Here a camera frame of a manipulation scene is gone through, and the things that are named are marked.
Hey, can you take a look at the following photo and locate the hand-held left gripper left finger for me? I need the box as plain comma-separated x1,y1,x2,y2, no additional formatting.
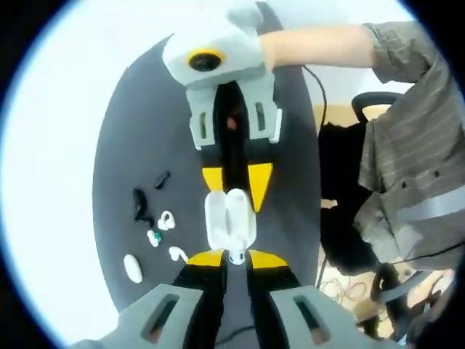
70,249,226,349

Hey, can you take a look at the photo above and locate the black earphone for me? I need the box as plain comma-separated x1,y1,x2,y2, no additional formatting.
154,170,171,190

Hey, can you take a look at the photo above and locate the white ear-clip earphone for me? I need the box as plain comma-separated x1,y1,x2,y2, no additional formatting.
156,210,176,230

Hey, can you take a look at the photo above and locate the white oval charging case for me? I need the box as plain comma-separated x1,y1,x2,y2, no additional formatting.
123,254,142,284

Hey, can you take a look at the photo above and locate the white rounded charging case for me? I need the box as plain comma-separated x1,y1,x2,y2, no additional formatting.
203,188,257,252

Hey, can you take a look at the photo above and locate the black charging case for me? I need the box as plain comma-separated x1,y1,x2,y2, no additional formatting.
132,188,158,223

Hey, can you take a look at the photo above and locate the black office chair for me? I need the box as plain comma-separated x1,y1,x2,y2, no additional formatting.
318,90,413,328

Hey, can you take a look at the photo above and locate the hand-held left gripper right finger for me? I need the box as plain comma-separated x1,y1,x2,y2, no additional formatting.
248,249,397,349

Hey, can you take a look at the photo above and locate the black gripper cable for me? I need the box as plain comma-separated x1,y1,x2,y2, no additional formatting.
302,64,328,127

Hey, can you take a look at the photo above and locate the grey chest harness device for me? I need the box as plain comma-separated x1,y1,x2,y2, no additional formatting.
379,187,465,305

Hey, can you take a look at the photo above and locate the person's right hand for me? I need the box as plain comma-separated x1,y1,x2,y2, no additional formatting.
224,104,241,132

